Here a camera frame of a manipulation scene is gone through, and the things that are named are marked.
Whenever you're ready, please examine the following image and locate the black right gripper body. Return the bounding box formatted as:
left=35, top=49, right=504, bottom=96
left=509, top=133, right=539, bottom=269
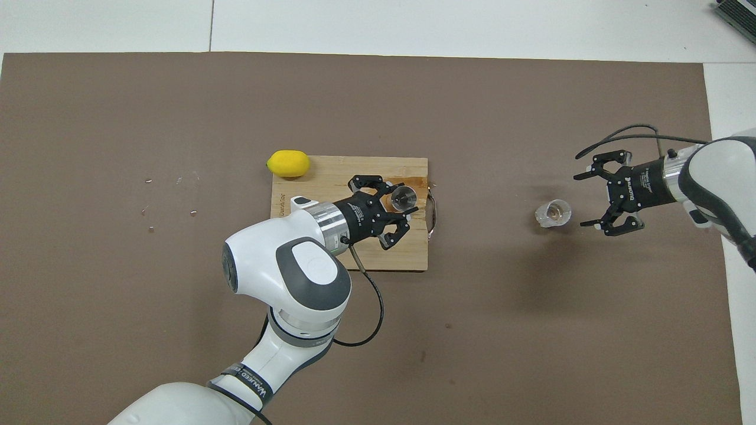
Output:
left=608, top=159, right=671, bottom=212

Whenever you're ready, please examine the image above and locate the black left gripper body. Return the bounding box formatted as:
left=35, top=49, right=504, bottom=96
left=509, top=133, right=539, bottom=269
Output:
left=338, top=192, right=393, bottom=243

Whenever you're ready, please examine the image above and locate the steel jigger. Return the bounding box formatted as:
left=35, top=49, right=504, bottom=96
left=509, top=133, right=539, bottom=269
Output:
left=390, top=184, right=420, bottom=213

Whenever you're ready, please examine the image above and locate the clear glass cup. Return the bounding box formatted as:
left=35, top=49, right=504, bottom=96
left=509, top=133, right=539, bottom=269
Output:
left=535, top=200, right=572, bottom=228

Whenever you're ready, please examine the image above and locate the wooden cutting board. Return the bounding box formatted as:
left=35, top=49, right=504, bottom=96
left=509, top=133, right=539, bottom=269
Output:
left=271, top=156, right=441, bottom=272

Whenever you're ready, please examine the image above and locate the yellow lemon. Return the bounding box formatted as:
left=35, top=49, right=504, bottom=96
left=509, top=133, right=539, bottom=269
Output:
left=266, top=150, right=311, bottom=179

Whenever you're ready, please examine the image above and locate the grey ribbed device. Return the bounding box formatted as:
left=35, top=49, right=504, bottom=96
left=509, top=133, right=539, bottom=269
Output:
left=712, top=0, right=756, bottom=45

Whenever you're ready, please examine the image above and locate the brown table mat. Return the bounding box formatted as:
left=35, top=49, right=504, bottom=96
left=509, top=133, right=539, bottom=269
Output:
left=0, top=52, right=744, bottom=425

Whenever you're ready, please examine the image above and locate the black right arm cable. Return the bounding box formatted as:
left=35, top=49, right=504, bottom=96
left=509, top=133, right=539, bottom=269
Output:
left=576, top=124, right=709, bottom=160

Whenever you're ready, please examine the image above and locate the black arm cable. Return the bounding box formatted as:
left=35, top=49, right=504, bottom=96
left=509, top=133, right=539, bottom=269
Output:
left=333, top=245, right=386, bottom=348
left=576, top=124, right=709, bottom=160

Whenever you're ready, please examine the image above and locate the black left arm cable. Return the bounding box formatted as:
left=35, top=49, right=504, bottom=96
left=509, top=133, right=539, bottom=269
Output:
left=333, top=245, right=386, bottom=348

